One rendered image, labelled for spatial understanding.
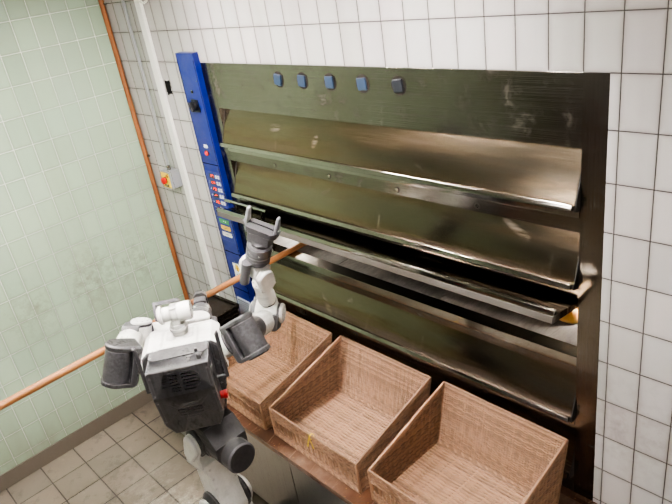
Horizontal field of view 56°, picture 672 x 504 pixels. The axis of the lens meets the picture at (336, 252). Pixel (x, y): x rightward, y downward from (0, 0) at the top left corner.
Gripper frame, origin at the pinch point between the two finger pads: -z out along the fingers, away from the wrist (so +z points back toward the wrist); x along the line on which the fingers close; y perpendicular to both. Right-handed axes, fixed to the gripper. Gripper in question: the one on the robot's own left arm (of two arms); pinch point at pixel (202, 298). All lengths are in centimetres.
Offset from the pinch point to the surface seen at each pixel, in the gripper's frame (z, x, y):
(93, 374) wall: -86, 80, -90
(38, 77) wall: -102, -92, -66
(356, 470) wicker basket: 71, 48, 50
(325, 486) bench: 62, 62, 37
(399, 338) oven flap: 30, 22, 80
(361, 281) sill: 12, 1, 70
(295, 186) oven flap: -18, -37, 50
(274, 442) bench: 31, 61, 18
